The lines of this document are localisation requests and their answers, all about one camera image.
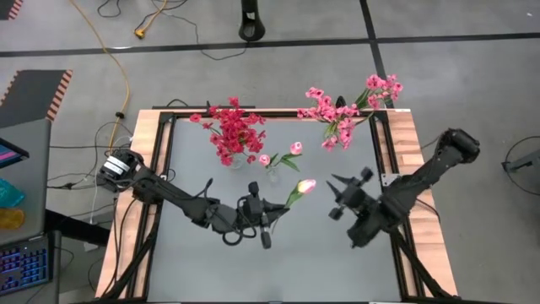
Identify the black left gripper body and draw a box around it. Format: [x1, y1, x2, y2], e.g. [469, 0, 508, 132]
[236, 181, 273, 250]

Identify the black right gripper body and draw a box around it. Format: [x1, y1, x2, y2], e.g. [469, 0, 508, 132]
[328, 166, 377, 221]

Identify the pink artificial tulip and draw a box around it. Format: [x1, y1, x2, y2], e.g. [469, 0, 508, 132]
[272, 141, 304, 173]
[257, 154, 279, 178]
[272, 178, 317, 234]

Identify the pink artificial flower bunch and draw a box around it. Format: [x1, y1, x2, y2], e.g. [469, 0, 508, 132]
[321, 117, 358, 152]
[356, 73, 404, 111]
[296, 86, 360, 128]

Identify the red artificial flower bunch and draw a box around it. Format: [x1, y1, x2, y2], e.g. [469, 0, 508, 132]
[188, 96, 267, 144]
[208, 126, 267, 167]

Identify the slim clear glass vase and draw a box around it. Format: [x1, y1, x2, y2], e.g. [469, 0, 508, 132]
[266, 162, 282, 183]

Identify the clear glass flask vase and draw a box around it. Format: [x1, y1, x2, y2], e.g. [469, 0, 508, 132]
[225, 151, 246, 170]

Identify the black flat bar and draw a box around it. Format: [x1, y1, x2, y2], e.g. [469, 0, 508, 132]
[151, 105, 257, 111]

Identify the black desk base bar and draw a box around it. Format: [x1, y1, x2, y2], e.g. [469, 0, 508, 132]
[44, 209, 111, 247]

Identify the black pole stand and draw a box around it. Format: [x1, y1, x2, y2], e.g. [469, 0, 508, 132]
[238, 0, 267, 42]

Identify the grey desk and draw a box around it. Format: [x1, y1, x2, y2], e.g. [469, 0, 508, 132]
[0, 117, 62, 248]

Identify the black backlit keyboard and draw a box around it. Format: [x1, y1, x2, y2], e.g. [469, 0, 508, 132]
[0, 236, 54, 296]

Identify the yellow plastic object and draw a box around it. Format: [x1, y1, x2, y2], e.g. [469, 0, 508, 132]
[0, 207, 27, 231]

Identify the teal plastic object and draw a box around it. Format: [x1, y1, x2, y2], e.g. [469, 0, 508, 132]
[0, 177, 26, 209]

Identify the black-framed display screen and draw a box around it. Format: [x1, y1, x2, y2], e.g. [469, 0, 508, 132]
[0, 137, 30, 170]

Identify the black mat orange striped edge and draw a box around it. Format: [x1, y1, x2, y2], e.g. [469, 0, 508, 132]
[0, 69, 73, 130]
[0, 0, 25, 21]

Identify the black aluminium table frame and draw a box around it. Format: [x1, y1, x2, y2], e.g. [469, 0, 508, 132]
[94, 107, 461, 304]

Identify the yellow extension cord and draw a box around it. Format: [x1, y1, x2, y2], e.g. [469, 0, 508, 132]
[69, 0, 131, 170]

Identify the black floor cable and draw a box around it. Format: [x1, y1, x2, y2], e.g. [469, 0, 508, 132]
[143, 0, 248, 60]

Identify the yellow plug with cord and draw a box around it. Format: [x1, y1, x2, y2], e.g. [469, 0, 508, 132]
[133, 0, 170, 41]

